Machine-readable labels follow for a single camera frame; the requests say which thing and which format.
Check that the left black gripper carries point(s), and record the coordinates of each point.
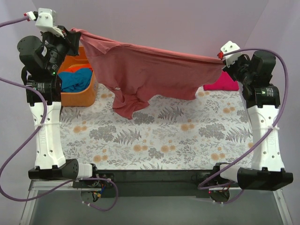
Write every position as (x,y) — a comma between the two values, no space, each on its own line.
(71,39)

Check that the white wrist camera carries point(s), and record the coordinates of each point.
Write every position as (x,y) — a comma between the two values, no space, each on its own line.
(45,20)
(226,53)

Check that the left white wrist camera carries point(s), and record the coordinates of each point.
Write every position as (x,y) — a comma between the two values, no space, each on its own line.
(45,20)

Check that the floral patterned table mat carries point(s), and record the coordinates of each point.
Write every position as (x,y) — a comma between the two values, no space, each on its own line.
(168,134)

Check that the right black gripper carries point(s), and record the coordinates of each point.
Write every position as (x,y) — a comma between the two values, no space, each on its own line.
(230,69)

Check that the orange t shirt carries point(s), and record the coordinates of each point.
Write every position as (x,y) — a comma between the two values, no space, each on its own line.
(76,68)

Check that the blue t shirt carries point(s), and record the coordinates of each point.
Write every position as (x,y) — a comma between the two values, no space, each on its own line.
(73,82)

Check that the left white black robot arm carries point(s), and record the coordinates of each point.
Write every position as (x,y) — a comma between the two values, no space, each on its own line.
(42,58)

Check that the orange plastic basket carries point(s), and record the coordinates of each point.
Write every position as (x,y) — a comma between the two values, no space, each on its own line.
(86,97)

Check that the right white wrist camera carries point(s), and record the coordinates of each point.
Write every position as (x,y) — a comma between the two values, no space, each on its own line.
(226,53)

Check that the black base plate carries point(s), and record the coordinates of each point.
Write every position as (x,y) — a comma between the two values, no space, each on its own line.
(146,183)

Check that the folded magenta t shirt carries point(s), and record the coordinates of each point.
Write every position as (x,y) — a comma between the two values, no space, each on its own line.
(224,83)

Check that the aluminium frame rail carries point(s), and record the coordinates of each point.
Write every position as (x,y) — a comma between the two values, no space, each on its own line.
(35,187)

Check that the dusty pink t shirt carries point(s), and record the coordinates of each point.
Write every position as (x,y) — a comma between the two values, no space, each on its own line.
(136,73)

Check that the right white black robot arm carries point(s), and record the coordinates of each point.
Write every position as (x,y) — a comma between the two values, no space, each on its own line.
(264,107)

